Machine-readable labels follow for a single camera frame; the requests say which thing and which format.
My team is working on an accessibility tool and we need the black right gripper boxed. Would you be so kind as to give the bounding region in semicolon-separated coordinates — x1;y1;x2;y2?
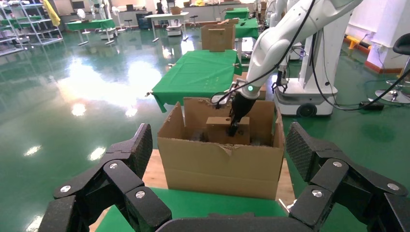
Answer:
226;92;258;138

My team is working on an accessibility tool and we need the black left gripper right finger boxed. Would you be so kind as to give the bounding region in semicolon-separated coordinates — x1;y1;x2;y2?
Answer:
285;121;410;232

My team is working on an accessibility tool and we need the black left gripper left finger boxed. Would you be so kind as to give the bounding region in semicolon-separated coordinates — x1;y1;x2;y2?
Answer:
38;123;172;232

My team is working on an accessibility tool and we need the small brown cardboard box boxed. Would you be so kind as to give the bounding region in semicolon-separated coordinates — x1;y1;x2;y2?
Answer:
205;116;251;146

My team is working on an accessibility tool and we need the small white robot base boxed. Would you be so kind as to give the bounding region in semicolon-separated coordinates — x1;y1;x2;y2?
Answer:
165;23;184;37

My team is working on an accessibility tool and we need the large open brown carton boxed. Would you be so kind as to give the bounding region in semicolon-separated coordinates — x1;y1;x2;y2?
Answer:
157;97;286;201

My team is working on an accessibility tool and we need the tall brown background carton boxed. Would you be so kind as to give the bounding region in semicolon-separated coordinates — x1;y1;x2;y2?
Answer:
201;21;237;53

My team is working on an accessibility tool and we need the black idle robot gripper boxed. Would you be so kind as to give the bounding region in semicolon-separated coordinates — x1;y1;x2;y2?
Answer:
271;69;289;95

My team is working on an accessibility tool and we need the green cloth on side table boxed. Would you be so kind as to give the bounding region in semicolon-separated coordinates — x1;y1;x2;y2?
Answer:
151;49;243;113

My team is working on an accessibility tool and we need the black power strip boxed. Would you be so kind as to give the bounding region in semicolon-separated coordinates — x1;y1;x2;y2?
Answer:
358;101;385;112

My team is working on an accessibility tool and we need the large green table cloth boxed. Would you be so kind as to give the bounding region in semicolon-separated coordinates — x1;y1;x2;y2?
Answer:
95;187;289;232

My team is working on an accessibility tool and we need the white wheeled robot body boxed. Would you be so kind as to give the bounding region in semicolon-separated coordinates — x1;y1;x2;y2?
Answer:
274;0;353;118

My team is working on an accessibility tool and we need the green cloth background table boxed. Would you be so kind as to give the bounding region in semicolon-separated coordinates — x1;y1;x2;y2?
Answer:
224;7;251;20
234;17;261;41
65;18;116;47

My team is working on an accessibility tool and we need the white background table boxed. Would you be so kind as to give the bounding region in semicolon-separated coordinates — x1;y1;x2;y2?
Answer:
144;12;190;43

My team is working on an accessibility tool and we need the yellow floor barrier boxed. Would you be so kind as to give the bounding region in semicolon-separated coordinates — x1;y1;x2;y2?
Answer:
345;34;366;53

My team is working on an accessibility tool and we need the dark blue crate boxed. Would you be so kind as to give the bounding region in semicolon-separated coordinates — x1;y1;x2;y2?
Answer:
135;13;153;30

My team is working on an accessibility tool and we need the black swivel stool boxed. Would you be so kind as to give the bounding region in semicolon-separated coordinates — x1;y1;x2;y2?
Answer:
374;32;410;105

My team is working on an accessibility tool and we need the white standing fan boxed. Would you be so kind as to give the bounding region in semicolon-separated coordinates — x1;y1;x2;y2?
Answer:
76;8;91;35

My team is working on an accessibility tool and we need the yellow hanging garment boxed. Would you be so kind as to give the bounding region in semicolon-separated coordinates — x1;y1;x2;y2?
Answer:
43;0;61;28

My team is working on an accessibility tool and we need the metal shelf rack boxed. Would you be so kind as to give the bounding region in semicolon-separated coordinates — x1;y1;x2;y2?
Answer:
0;0;64;58

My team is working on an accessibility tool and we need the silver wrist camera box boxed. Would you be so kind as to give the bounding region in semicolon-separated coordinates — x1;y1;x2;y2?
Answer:
221;81;246;104

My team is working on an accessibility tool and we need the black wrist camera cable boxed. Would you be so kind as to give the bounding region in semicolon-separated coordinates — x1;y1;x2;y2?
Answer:
210;0;318;110

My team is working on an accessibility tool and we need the black floor cable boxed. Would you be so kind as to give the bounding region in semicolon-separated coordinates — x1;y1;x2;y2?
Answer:
310;32;410;112

